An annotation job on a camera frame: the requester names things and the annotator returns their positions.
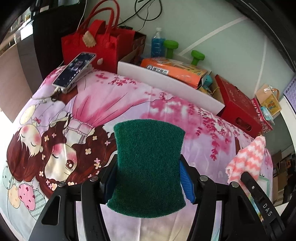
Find black cabinet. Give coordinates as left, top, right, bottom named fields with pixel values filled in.
left=31, top=0, right=87, bottom=80

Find black cables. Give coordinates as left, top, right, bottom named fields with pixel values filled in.
left=116, top=0, right=162, bottom=30

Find white foam board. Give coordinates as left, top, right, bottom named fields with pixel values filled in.
left=117, top=61, right=225, bottom=115

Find orange snack package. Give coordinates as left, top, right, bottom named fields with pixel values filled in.
left=141, top=57, right=208, bottom=90

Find green yellow sponge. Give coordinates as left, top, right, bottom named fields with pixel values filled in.
left=106, top=119, right=186, bottom=219

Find purple perforated basket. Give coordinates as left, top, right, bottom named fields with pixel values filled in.
left=283, top=76, right=296, bottom=105

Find beige carry box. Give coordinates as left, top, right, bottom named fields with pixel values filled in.
left=255, top=84, right=281, bottom=117

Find blue liquid plastic bottle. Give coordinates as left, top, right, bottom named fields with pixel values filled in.
left=151, top=28, right=165, bottom=58

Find dark red paper bag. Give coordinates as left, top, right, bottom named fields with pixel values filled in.
left=120, top=30, right=147, bottom=65

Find smartphone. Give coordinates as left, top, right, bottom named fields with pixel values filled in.
left=53, top=52, right=96, bottom=88

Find green dumbbell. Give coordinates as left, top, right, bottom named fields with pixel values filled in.
left=164, top=40, right=178, bottom=59
left=191, top=50, right=205, bottom=66

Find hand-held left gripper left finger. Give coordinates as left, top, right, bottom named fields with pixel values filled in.
left=27, top=154, right=119, bottom=241

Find white shelf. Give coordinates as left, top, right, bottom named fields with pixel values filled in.
left=276, top=97, right=296, bottom=151

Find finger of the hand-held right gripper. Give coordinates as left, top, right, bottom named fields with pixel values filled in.
left=240, top=172, right=286, bottom=241

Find printed cartoon blanket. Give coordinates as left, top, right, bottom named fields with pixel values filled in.
left=0, top=66, right=272, bottom=241

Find red gift box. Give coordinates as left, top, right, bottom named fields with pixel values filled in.
left=215, top=75, right=263, bottom=138

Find pink striped fluffy cloth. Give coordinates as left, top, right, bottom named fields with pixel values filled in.
left=225, top=135, right=267, bottom=186

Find red white patterned box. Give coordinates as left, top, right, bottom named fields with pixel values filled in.
left=251, top=98, right=273, bottom=135

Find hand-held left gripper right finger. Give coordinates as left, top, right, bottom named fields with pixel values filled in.
left=179, top=154, right=264, bottom=241

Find red felt tote bag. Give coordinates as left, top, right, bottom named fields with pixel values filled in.
left=61, top=0, right=136, bottom=74

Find light blue wipes packet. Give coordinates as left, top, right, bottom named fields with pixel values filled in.
left=260, top=107, right=274, bottom=123

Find cardboard box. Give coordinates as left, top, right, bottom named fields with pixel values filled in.
left=270, top=151, right=296, bottom=204

